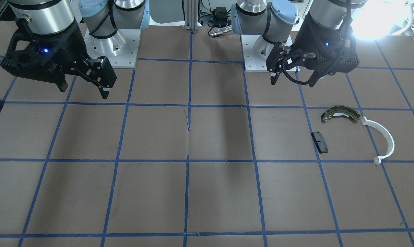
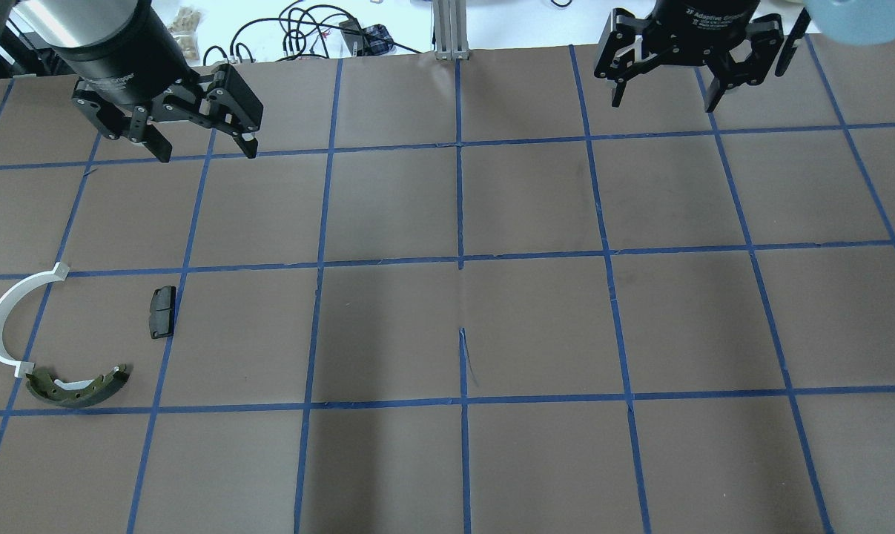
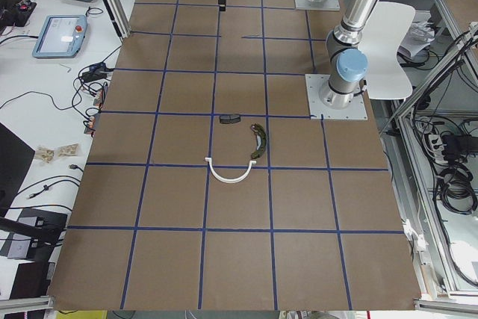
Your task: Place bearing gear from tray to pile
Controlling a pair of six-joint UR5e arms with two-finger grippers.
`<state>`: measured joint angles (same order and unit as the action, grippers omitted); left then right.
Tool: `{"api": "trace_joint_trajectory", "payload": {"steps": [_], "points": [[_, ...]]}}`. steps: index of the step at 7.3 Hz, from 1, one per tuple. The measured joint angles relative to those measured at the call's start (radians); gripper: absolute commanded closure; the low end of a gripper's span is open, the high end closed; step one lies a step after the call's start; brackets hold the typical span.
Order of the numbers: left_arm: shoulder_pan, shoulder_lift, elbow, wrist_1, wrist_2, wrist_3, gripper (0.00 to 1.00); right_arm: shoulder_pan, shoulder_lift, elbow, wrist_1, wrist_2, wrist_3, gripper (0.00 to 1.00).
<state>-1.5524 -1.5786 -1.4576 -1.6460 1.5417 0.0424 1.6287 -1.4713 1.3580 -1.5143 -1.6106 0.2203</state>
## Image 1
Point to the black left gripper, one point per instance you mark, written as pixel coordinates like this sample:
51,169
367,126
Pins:
306,40

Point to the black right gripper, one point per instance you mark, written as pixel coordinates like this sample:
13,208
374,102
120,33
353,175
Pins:
70,48

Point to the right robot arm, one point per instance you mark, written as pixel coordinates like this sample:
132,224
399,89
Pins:
104,20

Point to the olive metal brake shoe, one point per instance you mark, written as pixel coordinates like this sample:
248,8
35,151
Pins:
340,111

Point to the black brake pad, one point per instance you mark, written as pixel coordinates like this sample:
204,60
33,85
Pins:
319,142

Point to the silver cylindrical connector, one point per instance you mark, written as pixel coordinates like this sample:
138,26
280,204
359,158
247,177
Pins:
220,31

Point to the black power adapter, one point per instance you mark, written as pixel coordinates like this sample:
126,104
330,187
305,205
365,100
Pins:
220,17

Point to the white curved plastic part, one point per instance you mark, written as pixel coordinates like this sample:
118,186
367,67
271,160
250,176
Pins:
385,133

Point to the aluminium frame post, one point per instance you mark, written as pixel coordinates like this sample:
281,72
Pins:
191,15

